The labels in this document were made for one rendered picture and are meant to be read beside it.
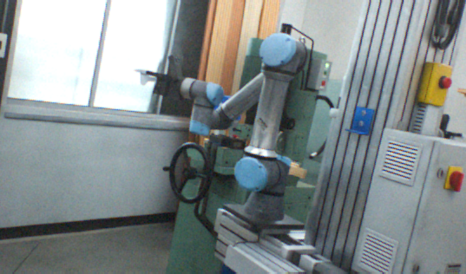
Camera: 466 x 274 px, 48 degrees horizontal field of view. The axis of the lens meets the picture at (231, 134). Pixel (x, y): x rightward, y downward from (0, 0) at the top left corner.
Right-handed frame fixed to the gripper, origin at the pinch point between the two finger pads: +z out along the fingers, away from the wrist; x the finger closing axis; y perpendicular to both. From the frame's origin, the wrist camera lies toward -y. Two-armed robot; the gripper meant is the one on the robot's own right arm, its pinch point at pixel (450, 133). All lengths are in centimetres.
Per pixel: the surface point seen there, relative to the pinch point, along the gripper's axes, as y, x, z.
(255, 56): -28, -78, -59
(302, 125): 2, -71, -20
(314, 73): -25, -64, -24
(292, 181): 30, -53, -52
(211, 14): -78, -200, 35
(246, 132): 9, -82, -55
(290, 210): 47, -67, -30
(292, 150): 16, -66, -37
